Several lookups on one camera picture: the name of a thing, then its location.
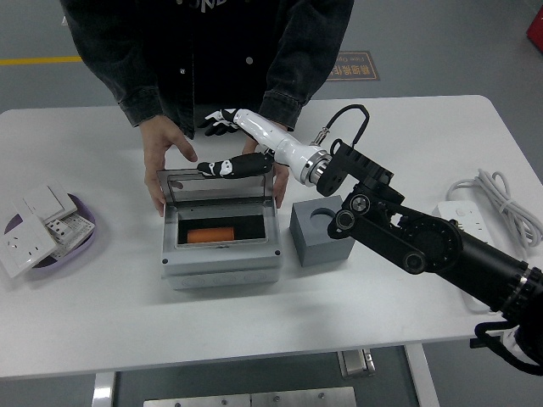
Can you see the person's left hand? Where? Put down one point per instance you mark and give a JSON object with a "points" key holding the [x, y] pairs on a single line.
{"points": [[282, 186]]}

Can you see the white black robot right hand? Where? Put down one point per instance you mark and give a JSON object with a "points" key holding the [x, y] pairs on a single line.
{"points": [[275, 137]]}

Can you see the person's right hand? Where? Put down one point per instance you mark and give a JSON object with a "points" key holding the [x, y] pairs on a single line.
{"points": [[157, 144]]}

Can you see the orange cylinder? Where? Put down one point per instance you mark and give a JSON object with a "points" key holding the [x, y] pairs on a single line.
{"points": [[210, 235]]}

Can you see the grey box with clear lid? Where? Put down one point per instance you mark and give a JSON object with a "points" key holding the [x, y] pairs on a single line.
{"points": [[220, 267]]}

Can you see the person's right forearm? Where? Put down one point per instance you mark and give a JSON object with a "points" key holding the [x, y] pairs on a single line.
{"points": [[127, 85]]}

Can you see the person's left forearm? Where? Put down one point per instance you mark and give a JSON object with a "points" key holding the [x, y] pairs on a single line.
{"points": [[297, 80]]}

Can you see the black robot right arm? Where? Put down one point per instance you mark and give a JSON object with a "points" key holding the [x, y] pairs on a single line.
{"points": [[424, 241]]}

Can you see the grey cube with round hole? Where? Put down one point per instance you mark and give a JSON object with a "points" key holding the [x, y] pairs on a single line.
{"points": [[314, 246]]}

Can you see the person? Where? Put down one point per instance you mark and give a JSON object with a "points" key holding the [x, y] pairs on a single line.
{"points": [[212, 51]]}

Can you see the white perforated socket plate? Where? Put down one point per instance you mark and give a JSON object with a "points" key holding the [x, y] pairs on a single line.
{"points": [[78, 231]]}

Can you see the purple tray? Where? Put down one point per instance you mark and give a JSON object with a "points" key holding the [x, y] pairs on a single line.
{"points": [[87, 241]]}

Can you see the white socket insert module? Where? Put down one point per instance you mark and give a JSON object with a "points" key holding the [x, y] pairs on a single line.
{"points": [[57, 229]]}

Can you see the white table leg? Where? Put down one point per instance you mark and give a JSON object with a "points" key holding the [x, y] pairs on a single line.
{"points": [[422, 377], [104, 390]]}

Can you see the red cabinet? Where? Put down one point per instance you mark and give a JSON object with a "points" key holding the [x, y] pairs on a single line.
{"points": [[536, 29]]}

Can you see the white wall switch plate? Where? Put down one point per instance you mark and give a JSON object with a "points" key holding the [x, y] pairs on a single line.
{"points": [[46, 201]]}

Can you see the white wall socket plate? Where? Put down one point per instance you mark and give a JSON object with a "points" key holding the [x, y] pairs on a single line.
{"points": [[25, 246]]}

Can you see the grey metal table bracket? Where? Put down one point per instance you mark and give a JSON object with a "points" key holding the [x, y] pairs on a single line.
{"points": [[356, 364]]}

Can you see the steel base plate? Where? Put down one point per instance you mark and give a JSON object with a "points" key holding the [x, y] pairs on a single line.
{"points": [[197, 400], [303, 397]]}

